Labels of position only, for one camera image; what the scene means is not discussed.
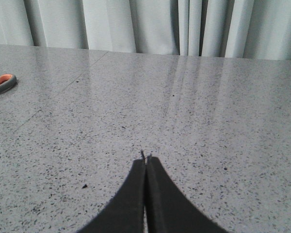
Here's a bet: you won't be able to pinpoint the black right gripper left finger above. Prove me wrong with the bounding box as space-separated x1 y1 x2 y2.
79 151 146 233

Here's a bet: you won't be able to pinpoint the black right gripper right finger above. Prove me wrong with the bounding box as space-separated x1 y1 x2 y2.
145 156 226 233

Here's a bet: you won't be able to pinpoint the grey orange scissors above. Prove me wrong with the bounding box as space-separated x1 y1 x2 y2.
0 74 17 94

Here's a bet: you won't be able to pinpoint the grey curtain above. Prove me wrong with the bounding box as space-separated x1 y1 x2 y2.
0 0 291 60

